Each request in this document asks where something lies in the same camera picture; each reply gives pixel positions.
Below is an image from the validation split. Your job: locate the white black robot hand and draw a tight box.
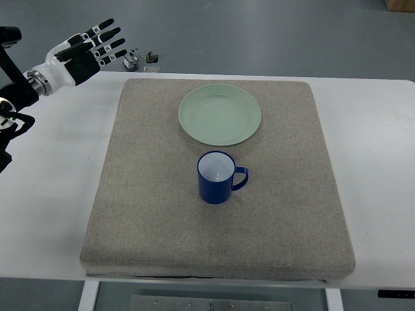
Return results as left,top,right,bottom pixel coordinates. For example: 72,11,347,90
24,18,127,96

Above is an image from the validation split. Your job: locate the blue enamel mug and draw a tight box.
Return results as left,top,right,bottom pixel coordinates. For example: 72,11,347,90
196,150,249,205

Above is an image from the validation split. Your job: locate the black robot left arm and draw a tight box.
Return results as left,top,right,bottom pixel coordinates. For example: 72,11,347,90
1,27,39,170

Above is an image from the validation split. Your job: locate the light green plate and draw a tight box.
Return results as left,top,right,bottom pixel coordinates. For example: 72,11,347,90
178,84,262,146

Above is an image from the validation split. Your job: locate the small metal part on floor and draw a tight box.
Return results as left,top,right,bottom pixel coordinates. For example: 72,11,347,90
123,55,139,71

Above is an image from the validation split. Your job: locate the flat grey square part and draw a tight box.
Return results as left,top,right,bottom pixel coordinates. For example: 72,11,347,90
143,66,160,73

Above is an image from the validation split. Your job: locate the small yellow black part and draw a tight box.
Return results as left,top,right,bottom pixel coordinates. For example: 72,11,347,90
145,51,160,63

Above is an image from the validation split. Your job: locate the beige fabric mat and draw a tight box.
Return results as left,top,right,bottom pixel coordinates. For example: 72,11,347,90
80,78,355,281

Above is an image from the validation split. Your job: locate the white table leg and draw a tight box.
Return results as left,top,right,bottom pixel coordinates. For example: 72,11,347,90
78,281,100,311

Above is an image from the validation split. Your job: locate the cardboard box corner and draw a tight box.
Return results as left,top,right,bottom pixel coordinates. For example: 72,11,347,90
385,0,415,12

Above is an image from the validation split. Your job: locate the black table control panel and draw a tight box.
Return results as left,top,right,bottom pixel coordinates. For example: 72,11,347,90
377,290,415,299

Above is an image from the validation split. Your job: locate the grey metal base plate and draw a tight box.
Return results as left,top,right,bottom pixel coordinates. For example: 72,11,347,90
129,295,292,311

